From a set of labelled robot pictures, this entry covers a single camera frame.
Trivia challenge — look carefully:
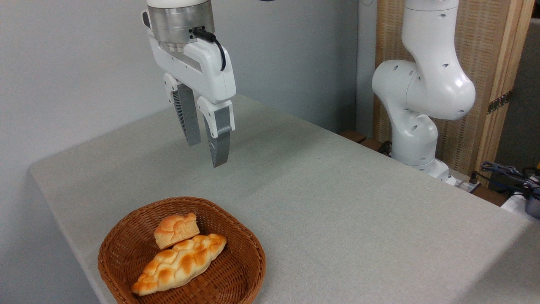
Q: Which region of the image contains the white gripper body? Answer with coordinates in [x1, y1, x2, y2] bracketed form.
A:
[141, 10, 237, 105]

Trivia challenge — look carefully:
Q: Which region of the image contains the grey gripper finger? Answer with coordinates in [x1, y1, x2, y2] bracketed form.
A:
[164, 73, 202, 147]
[197, 96, 235, 168]

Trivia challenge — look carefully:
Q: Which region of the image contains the small bread bun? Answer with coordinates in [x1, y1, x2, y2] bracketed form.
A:
[154, 213, 200, 250]

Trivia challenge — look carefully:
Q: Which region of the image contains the long braided bread loaf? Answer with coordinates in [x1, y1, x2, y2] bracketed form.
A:
[131, 233, 227, 296]

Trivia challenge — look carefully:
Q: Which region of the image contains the brown wicker basket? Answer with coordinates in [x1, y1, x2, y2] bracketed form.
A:
[97, 197, 267, 304]

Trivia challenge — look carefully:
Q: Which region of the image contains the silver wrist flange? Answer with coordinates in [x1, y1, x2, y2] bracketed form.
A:
[147, 1, 215, 53]

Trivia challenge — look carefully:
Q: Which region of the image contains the grey tablecloth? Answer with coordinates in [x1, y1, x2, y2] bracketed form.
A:
[29, 94, 540, 304]

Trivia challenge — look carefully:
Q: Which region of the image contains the woven wood-framed folding screen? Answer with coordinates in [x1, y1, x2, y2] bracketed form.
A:
[373, 0, 535, 186]

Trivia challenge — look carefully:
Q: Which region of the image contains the metal screen hinge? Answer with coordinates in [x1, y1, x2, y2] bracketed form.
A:
[487, 90, 513, 115]

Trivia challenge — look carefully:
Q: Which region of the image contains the white cloth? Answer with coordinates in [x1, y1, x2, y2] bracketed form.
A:
[501, 191, 540, 225]

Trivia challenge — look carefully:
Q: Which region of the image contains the blue-grey device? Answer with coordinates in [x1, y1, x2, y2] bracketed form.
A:
[525, 188, 540, 219]

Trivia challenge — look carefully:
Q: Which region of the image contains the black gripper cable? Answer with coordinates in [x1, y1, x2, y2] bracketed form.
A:
[193, 27, 227, 71]

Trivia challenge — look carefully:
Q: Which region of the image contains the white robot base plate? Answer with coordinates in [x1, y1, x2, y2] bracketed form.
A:
[441, 169, 482, 193]

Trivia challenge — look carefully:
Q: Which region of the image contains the bundle of dark cables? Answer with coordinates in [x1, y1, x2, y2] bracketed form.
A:
[480, 161, 540, 200]

